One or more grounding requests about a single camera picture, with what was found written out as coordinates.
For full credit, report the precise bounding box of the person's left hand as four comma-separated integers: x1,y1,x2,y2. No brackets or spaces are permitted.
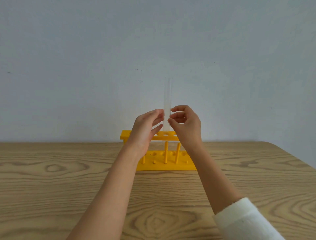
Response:
124,109,165,159

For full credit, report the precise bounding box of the person's right hand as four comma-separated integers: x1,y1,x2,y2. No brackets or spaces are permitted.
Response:
168,105,203,152

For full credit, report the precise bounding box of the clear glass test tube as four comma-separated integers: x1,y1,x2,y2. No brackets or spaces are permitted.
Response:
164,78,173,133

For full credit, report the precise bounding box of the person's right forearm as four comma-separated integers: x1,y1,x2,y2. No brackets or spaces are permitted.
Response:
184,143,243,215

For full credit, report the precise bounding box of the person's left forearm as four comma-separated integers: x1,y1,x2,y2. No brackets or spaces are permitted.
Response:
66,145,145,240

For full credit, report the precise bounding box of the yellow plastic test tube rack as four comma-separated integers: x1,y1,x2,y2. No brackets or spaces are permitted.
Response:
120,130,197,171

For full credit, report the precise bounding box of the white sleeve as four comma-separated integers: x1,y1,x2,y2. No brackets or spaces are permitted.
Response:
213,197,286,240

